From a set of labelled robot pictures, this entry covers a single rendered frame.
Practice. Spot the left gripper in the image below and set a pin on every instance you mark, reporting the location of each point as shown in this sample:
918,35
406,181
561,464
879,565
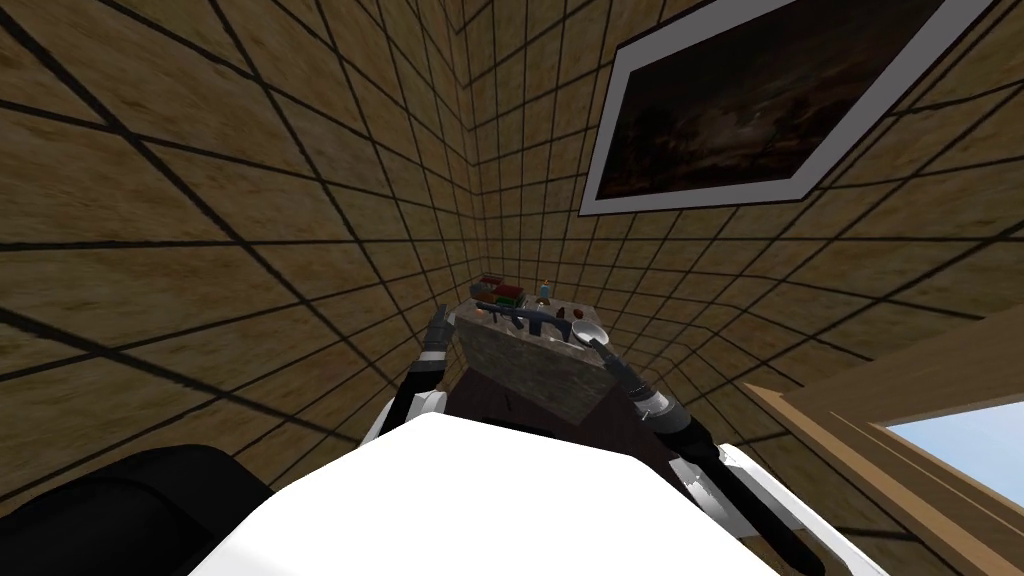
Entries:
438,332

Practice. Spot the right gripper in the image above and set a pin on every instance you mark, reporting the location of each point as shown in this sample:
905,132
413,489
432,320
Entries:
615,364

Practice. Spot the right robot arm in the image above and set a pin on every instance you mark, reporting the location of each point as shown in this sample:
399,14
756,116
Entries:
668,414

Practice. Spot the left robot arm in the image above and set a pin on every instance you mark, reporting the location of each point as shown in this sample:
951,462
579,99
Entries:
422,382

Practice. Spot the white bowl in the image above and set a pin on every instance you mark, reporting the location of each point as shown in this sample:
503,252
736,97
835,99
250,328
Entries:
586,331

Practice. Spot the stack of red green books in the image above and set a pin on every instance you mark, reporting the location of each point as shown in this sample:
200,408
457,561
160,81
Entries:
499,290

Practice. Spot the stone-topped dark wooden table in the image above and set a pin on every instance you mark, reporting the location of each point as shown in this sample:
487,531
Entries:
532,364

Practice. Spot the long black tool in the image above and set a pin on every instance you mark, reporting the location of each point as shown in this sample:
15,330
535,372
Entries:
530,317

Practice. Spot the small bottle with orange cap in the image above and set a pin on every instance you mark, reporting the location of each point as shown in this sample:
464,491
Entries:
545,293

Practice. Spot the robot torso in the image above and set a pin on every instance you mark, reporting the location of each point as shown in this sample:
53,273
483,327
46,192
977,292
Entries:
480,512

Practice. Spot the wooden-framed window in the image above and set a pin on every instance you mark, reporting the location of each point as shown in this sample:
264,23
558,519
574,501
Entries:
928,448

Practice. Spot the dark painting in white frame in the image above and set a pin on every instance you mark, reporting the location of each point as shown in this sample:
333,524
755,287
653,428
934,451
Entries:
760,104

